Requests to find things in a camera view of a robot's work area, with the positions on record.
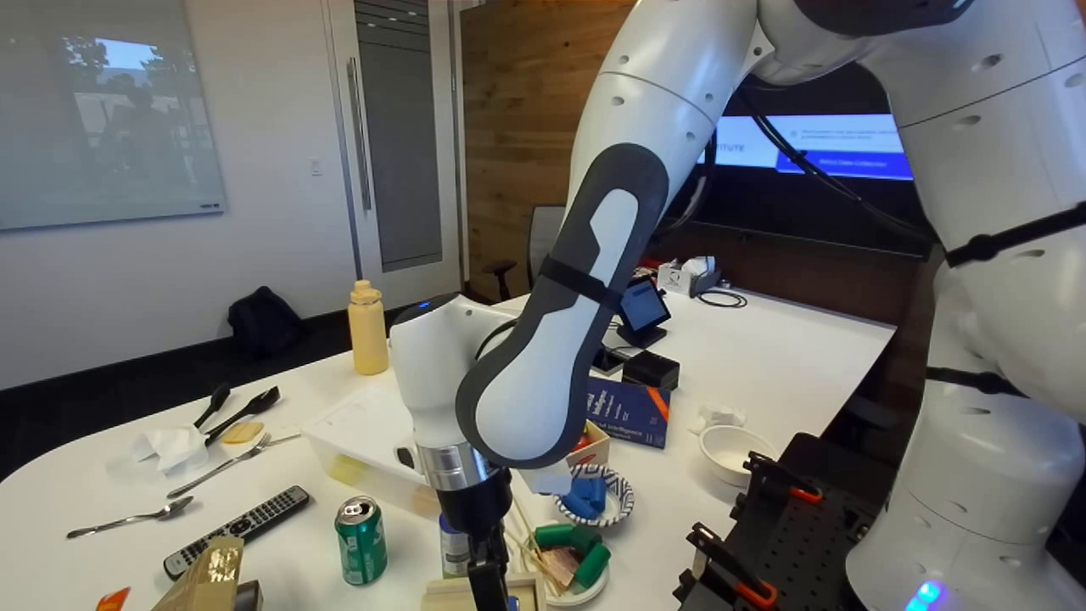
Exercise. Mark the black tablet screen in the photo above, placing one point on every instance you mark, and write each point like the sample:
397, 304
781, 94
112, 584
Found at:
646, 308

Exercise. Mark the tan plastic bottle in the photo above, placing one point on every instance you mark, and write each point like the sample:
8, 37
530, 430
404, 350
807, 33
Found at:
369, 335

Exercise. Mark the black box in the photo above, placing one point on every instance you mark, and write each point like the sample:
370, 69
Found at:
651, 370

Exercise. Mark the white desk device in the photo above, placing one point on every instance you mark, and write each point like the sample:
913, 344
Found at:
695, 277

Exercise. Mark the green toy block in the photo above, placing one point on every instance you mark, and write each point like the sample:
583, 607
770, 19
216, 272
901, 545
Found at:
591, 568
565, 538

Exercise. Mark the white plastic tray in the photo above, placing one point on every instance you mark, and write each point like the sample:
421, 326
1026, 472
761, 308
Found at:
361, 447

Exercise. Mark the wooden brush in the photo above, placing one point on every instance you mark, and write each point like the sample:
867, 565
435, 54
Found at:
208, 578

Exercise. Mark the silver knife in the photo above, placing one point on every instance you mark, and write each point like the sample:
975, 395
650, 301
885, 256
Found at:
224, 464

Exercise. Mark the black remote control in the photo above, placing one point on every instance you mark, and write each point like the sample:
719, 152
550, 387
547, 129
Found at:
238, 532

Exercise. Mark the black clamp with orange tip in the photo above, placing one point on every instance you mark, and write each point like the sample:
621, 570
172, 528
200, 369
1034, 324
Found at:
732, 570
781, 481

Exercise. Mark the black backpack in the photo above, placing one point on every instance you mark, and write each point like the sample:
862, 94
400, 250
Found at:
263, 324

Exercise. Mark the white crumpled napkin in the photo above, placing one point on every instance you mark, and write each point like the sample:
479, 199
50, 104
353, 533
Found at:
172, 447

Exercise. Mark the blue toy block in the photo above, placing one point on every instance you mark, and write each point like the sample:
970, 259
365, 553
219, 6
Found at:
581, 492

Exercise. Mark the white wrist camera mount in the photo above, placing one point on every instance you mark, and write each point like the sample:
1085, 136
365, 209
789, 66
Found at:
547, 481

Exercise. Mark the blue patterned paper plate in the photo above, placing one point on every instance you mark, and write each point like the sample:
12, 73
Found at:
614, 502

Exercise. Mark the green soda can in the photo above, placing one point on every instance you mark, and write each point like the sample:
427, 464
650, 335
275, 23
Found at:
361, 545

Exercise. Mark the small orange object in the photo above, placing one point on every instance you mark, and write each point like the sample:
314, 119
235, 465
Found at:
112, 598

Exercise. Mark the black plastic spoon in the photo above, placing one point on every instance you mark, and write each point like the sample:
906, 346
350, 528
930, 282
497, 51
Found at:
212, 404
250, 409

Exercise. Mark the small wooden tray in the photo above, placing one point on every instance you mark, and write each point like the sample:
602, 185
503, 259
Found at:
594, 447

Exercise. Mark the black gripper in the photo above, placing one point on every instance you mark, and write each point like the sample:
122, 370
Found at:
477, 509

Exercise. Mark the wall monitor screen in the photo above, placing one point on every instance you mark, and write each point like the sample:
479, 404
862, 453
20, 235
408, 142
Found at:
835, 146

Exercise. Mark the small bottle with blue cap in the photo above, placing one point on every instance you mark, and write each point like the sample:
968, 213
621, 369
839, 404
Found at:
449, 549

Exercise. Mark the silver fork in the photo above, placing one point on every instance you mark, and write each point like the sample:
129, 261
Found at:
129, 516

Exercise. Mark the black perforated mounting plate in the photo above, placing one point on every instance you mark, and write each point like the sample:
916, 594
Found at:
815, 545

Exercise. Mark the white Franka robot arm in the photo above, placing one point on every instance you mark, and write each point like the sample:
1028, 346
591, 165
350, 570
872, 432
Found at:
633, 104

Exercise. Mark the blue book with orange stripe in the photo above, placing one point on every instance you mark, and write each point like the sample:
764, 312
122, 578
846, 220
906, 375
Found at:
629, 412

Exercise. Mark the tan round disc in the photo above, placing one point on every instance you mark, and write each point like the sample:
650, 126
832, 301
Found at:
243, 432

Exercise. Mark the glass door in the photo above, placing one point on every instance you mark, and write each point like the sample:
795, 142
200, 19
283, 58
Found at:
396, 136

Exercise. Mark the wall whiteboard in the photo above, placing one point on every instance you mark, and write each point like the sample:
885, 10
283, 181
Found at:
107, 113

